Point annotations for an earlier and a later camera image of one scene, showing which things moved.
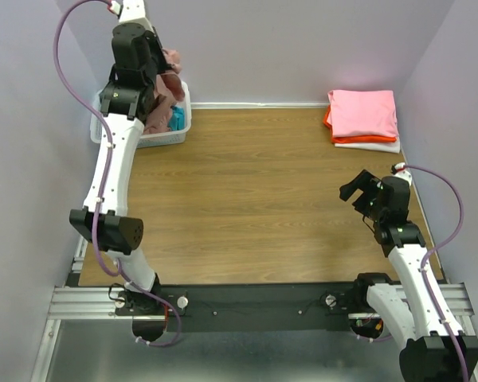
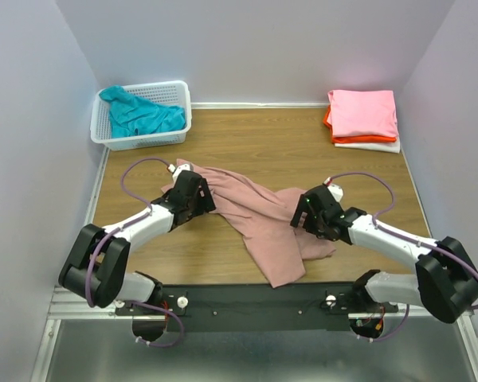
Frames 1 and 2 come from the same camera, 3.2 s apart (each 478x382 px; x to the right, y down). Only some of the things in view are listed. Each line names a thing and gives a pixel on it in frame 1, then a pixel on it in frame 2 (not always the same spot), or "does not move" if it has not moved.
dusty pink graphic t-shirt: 169,90 to 265,216
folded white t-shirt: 383,146 does not move
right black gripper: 362,181 to 303,205
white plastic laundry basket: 150,139 does not move
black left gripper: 234,307 does not move
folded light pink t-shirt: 362,113 does not move
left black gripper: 154,43 to 205,203
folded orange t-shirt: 358,138 does not move
